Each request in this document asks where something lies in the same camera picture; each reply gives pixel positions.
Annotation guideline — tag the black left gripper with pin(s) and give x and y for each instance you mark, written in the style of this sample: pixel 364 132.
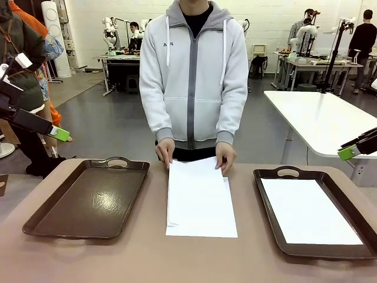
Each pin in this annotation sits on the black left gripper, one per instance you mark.
pixel 10 100

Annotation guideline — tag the right gripper black green-tipped finger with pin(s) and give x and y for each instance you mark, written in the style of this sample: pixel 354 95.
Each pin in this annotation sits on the right gripper black green-tipped finger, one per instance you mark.
pixel 366 137
pixel 347 152

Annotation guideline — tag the person's right forearm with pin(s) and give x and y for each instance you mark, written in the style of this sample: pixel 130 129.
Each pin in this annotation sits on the person's right forearm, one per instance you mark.
pixel 156 118

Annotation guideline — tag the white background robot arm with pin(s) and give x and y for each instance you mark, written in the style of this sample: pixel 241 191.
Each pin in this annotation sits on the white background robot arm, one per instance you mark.
pixel 306 31

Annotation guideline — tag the person's left forearm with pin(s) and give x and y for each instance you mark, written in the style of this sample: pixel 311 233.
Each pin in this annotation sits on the person's left forearm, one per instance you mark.
pixel 232 121

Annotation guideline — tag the person's left hand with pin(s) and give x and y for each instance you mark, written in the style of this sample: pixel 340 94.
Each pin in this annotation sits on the person's left hand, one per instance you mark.
pixel 226 156

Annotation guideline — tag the person's right hand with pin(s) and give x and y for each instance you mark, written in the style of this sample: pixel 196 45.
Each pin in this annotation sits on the person's right hand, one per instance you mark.
pixel 165 151

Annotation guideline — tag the white fan base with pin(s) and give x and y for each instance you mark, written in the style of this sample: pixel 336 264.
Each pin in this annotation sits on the white fan base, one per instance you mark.
pixel 6 150

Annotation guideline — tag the white side table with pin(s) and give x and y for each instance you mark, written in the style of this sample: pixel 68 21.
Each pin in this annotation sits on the white side table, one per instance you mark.
pixel 318 118

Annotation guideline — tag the brown wooden board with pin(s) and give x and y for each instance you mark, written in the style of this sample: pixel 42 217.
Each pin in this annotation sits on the brown wooden board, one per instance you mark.
pixel 3 179

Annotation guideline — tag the blue patterned cloth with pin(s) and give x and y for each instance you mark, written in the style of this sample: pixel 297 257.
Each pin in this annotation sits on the blue patterned cloth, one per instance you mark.
pixel 53 47

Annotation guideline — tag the white tower air conditioner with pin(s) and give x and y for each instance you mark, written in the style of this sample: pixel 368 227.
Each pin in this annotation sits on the white tower air conditioner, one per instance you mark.
pixel 57 44

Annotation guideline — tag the bystander in dark olive jacket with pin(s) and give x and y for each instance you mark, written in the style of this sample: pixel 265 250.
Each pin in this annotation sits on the bystander in dark olive jacket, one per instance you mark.
pixel 20 38

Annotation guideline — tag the long white workbench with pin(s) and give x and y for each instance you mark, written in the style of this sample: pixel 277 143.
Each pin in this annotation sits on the long white workbench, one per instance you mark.
pixel 309 64

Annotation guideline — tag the person in black long sleeves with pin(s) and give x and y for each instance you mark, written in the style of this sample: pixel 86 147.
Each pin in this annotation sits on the person in black long sleeves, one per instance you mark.
pixel 363 41

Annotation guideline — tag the brown plastic serving tray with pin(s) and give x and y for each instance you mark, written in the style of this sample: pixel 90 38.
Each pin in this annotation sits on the brown plastic serving tray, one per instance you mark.
pixel 265 224
pixel 88 200

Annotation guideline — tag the grey metal workbench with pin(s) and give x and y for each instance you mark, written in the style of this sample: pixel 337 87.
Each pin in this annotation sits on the grey metal workbench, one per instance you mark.
pixel 117 57

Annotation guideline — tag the dark plastic stool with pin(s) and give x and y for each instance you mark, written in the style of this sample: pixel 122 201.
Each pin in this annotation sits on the dark plastic stool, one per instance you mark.
pixel 133 84

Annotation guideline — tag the person in plaid shirt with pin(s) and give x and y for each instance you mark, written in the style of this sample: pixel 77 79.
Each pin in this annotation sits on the person in plaid shirt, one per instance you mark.
pixel 294 32

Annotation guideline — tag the seated person with glasses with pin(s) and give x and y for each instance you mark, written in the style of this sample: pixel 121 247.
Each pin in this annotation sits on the seated person with glasses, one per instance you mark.
pixel 135 29

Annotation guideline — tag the white black background robot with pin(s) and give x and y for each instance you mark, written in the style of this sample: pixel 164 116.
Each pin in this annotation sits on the white black background robot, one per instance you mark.
pixel 141 29

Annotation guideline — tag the grey white zip hoodie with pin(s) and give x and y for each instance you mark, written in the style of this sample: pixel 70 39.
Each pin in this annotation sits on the grey white zip hoodie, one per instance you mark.
pixel 176 82

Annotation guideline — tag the black trousers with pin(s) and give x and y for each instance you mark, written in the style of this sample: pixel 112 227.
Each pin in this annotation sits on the black trousers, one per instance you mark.
pixel 194 154

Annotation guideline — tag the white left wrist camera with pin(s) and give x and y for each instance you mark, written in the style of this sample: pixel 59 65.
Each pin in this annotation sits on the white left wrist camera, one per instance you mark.
pixel 23 60

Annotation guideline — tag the black camera tripod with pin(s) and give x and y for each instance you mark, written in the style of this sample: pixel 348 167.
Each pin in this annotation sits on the black camera tripod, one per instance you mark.
pixel 332 59

